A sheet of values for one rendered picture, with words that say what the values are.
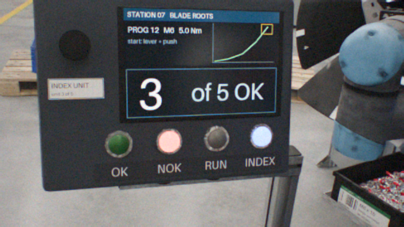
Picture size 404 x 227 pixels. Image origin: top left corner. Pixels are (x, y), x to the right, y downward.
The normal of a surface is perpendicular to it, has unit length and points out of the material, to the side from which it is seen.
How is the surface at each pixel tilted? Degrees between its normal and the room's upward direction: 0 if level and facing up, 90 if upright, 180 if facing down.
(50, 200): 0
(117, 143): 71
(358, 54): 90
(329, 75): 52
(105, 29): 75
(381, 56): 91
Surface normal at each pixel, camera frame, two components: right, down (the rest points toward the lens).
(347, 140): -0.70, 0.27
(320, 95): -0.42, -0.36
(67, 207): 0.08, -0.91
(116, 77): 0.28, 0.14
